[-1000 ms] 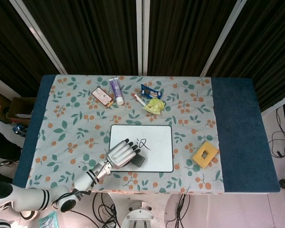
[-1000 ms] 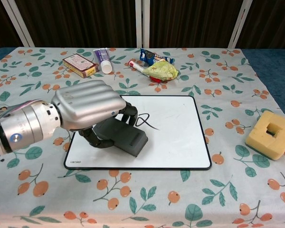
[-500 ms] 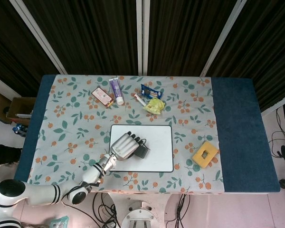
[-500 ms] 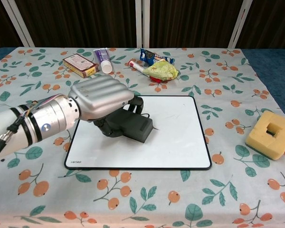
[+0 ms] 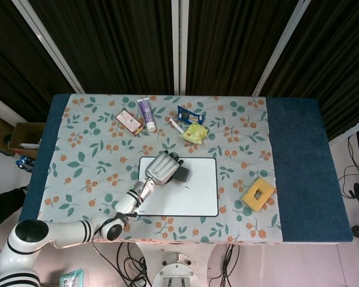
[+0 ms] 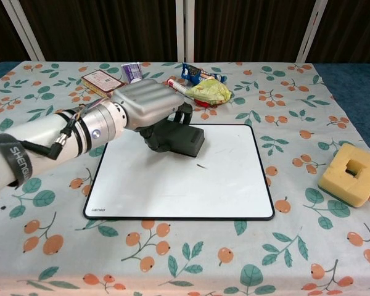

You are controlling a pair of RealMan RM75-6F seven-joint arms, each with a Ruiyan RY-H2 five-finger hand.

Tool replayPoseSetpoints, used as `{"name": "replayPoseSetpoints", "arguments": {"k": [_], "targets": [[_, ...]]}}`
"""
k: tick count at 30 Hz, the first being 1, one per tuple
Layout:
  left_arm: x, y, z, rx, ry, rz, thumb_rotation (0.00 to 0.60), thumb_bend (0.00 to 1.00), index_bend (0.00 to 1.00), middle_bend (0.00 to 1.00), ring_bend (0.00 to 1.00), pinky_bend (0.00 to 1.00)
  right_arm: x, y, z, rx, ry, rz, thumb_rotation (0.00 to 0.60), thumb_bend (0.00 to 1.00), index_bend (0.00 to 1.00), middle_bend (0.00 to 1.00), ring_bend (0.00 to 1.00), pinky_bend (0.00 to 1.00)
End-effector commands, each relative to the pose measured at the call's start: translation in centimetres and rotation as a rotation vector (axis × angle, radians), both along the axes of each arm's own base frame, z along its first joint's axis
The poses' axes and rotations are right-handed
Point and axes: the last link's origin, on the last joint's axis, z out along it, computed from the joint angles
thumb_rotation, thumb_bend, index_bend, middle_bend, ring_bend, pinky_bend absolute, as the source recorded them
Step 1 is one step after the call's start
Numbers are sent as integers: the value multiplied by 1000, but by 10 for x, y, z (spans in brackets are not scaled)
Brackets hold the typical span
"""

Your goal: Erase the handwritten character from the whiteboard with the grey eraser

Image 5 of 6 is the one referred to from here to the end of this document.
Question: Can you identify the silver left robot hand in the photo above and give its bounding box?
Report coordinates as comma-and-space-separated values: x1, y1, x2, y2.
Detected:
144, 151, 185, 186

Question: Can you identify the black board eraser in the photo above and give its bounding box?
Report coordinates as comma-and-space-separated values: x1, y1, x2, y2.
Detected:
172, 167, 191, 183

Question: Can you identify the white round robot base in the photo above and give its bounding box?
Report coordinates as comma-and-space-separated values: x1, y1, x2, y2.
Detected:
152, 250, 203, 287

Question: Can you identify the white marker with red cap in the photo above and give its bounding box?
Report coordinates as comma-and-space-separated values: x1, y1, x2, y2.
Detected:
168, 118, 186, 135

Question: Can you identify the crumpled yellow-green plastic bag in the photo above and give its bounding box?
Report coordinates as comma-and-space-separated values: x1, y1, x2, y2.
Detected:
179, 122, 209, 145

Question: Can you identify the purple toothpaste tube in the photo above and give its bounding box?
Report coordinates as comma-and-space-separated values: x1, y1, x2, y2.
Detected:
136, 98, 157, 133

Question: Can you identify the blue cookie snack packet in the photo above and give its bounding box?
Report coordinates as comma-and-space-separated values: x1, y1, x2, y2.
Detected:
176, 105, 205, 125

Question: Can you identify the floral print tablecloth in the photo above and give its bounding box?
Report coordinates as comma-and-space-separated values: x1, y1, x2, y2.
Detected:
37, 94, 284, 245

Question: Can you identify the yellow sponge with square hole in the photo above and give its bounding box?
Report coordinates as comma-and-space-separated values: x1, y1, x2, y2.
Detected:
241, 176, 275, 212

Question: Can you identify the small blue floor object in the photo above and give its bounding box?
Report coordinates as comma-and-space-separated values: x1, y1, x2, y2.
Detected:
16, 156, 34, 172

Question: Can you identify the brown cardboard box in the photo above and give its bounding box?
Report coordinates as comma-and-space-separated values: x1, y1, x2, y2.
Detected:
7, 121, 46, 159

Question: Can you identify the teal packet on floor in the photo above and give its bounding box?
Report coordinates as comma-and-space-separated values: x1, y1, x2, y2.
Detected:
59, 268, 85, 287

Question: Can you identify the blue felt table cover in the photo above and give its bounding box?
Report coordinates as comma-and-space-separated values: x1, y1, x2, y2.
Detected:
17, 94, 354, 245

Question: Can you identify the black bulky floor object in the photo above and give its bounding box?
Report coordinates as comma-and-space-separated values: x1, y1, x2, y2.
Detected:
0, 184, 28, 237

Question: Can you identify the white board with black frame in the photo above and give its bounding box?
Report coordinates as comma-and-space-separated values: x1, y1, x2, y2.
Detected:
136, 157, 220, 218

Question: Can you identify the black floor cable bundle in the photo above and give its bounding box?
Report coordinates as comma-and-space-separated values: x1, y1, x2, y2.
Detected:
115, 242, 152, 287

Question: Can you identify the black thin floor cable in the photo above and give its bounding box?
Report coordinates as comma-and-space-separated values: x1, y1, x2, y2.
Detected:
208, 243, 241, 287

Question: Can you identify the white upright frame post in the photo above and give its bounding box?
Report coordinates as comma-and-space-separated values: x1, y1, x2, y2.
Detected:
171, 0, 188, 95

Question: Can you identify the white slanted frame post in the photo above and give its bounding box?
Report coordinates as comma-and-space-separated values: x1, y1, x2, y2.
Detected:
10, 0, 85, 94
252, 0, 312, 97

